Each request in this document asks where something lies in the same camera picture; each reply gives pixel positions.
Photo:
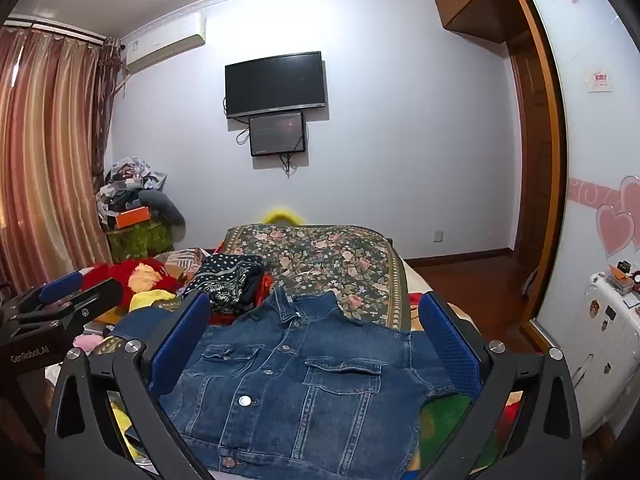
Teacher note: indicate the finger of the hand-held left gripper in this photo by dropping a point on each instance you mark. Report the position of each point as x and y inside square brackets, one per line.
[60, 287]
[95, 297]

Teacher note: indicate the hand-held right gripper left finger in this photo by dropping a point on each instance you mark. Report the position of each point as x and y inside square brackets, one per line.
[180, 345]

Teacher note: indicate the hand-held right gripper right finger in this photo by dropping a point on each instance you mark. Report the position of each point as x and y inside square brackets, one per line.
[447, 345]

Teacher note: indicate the blue denim jacket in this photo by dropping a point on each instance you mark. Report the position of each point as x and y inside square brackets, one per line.
[280, 375]

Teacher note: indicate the pile of bags and clothes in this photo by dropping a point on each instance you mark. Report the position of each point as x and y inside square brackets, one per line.
[125, 180]

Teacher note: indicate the red cloth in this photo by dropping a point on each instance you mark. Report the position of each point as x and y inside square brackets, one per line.
[115, 275]

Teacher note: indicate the yellow cloth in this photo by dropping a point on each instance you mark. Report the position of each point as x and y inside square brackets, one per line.
[145, 275]

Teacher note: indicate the green patterned cloth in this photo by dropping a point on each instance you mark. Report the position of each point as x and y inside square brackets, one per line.
[135, 242]

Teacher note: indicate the cream printed blanket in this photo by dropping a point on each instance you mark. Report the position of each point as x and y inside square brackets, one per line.
[416, 282]

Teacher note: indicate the navy patterned folded cloth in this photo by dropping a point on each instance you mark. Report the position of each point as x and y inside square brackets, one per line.
[225, 277]

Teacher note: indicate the orange box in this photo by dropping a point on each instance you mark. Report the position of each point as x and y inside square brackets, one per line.
[132, 216]

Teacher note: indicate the grey bag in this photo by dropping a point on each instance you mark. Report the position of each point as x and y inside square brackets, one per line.
[162, 205]

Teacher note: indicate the striped pink curtain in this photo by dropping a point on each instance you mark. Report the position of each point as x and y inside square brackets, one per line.
[45, 160]

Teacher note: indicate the dark floral bed cover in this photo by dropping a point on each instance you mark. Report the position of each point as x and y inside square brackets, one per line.
[325, 260]

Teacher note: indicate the white suitcase with stickers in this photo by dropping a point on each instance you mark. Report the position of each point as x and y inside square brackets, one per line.
[607, 350]

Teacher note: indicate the yellow round object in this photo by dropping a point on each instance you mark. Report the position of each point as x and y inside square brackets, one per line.
[282, 214]

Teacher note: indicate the small items on suitcase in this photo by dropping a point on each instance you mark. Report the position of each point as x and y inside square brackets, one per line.
[625, 280]

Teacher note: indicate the wooden door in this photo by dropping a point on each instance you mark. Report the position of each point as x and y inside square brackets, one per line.
[532, 160]

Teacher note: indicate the wardrobe sliding door with hearts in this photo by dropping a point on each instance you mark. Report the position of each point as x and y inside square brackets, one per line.
[590, 160]

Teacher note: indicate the white air conditioner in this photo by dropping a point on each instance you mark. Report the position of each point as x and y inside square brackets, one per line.
[165, 40]

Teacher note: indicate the white paper sticker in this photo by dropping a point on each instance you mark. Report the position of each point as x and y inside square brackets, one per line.
[600, 81]

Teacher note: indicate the white wall socket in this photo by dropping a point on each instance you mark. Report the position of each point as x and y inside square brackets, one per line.
[438, 236]

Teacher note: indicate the small black wall monitor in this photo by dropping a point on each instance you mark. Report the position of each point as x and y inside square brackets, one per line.
[277, 132]

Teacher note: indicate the curtain rail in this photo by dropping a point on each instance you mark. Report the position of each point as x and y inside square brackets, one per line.
[55, 27]

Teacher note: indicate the black wall television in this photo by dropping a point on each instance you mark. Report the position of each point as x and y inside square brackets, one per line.
[275, 82]

